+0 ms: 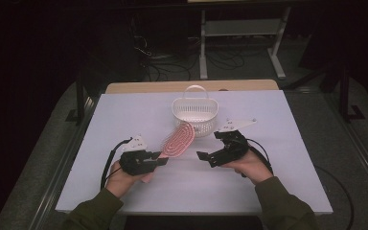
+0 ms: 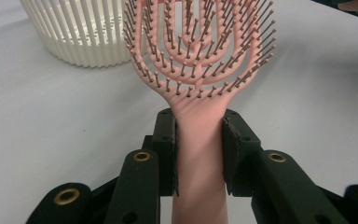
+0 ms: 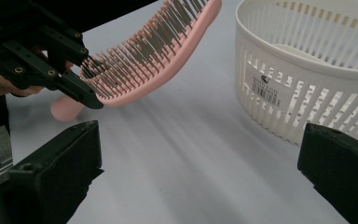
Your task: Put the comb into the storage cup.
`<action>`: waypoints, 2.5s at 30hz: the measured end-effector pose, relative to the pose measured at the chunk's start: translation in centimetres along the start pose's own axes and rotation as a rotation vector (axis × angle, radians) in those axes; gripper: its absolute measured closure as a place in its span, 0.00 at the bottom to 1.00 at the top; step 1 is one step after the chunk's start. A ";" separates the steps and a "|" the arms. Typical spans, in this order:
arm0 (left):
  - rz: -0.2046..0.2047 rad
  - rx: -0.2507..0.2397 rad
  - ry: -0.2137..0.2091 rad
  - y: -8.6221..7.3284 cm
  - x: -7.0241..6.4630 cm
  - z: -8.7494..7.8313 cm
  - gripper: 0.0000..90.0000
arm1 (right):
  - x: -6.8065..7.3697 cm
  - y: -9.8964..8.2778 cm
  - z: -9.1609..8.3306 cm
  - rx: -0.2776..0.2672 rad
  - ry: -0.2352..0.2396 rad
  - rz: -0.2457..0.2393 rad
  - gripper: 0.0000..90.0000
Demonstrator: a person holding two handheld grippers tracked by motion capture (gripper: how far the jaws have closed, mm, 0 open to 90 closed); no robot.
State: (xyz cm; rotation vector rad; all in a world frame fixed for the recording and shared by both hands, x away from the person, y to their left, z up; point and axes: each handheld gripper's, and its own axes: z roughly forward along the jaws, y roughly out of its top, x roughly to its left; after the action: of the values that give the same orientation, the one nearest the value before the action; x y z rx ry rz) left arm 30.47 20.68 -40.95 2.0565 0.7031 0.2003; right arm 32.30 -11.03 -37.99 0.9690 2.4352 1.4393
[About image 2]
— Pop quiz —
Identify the pink hairbrush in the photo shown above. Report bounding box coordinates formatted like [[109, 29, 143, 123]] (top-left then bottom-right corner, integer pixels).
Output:
[[122, 0, 277, 224]]

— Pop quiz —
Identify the white slatted plastic basket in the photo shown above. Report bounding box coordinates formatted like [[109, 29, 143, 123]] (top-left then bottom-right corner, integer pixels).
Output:
[[19, 0, 147, 69]]

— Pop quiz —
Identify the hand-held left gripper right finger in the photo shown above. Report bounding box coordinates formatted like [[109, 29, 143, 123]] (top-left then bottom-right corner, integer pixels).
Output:
[[221, 108, 263, 198]]

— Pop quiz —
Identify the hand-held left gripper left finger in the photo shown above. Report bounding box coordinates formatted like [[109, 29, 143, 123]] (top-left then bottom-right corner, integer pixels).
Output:
[[142, 107, 180, 198]]

